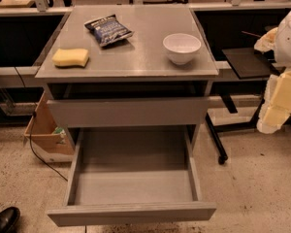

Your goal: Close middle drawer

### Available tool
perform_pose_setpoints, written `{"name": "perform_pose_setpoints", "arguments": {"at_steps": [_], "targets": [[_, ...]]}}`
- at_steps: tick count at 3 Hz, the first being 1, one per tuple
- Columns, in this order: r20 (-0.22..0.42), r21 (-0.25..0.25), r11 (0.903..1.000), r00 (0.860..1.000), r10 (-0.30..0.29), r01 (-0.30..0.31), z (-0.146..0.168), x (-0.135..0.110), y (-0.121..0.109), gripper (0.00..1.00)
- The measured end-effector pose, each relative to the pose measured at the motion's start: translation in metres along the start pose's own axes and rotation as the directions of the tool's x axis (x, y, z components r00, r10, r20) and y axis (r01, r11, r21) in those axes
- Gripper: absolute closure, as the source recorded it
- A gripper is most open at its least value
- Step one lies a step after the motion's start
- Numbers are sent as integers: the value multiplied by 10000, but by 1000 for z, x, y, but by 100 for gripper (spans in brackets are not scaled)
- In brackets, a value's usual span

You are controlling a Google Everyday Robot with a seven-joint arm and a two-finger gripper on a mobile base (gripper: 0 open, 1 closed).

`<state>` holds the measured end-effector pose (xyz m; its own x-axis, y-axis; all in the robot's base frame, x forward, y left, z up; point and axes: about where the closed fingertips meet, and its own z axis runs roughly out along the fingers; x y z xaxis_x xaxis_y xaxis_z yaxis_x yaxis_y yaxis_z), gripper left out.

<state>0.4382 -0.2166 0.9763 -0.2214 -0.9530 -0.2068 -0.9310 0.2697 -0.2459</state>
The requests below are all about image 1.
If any black power cable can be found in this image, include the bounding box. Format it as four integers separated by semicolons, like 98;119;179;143
14;66;70;183

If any cardboard box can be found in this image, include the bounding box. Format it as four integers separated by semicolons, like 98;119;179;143
24;94;74;163

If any black shoe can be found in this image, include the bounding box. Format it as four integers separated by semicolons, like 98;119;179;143
0;207;20;233

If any black tray stand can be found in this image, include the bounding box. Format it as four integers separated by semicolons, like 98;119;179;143
222;48;279;80

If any grey drawer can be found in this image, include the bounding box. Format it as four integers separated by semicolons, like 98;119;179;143
48;126;216;226
47;97;209;128

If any grey top drawer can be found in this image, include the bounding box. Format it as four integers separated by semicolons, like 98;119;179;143
47;97;209;128

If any yellow sponge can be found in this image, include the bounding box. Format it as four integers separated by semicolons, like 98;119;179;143
52;49;89;67

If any white bowl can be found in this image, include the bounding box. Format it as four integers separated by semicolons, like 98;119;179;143
163;33;202;65

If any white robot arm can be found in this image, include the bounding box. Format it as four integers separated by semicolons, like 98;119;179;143
254;11;291;134

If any blue chip bag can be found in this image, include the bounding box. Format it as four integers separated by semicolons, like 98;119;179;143
84;15;134;48

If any black rolling table frame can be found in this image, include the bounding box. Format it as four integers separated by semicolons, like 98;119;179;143
205;94;291;166

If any grey drawer cabinet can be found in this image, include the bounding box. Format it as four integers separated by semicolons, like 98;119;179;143
36;5;218;145

